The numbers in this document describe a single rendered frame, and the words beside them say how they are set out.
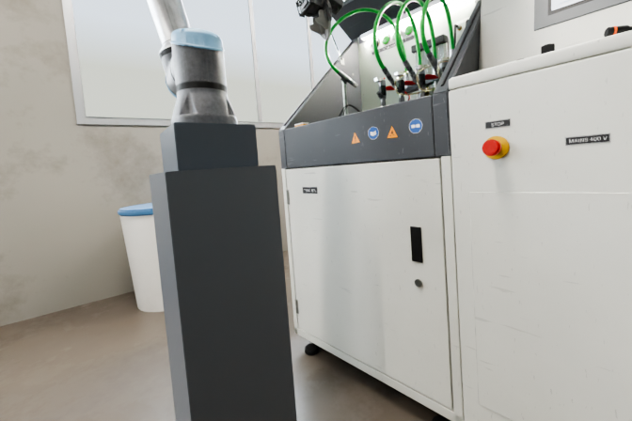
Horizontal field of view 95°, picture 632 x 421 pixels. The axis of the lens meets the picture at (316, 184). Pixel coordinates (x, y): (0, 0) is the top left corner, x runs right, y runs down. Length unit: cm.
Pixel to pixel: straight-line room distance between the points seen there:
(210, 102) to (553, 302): 85
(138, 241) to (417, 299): 156
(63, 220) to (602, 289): 252
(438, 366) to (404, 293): 20
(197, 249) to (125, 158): 186
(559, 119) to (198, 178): 72
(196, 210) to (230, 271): 15
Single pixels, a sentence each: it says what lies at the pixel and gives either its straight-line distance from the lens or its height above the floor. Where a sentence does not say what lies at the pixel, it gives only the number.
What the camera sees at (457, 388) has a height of 17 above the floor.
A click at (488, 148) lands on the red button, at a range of 74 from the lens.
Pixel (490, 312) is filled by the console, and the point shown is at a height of 41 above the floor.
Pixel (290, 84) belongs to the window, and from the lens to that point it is 300.
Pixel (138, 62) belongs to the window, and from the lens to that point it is 259.
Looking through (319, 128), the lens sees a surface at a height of 93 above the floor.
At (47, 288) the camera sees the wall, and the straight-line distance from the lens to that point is 256.
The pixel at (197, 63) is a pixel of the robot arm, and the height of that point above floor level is 104.
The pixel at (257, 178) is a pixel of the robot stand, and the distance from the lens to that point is 68.
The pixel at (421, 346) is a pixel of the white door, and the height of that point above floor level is 25.
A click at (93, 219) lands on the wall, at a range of 247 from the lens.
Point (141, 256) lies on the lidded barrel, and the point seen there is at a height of 35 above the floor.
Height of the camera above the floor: 79
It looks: 3 degrees down
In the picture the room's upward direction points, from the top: 4 degrees counter-clockwise
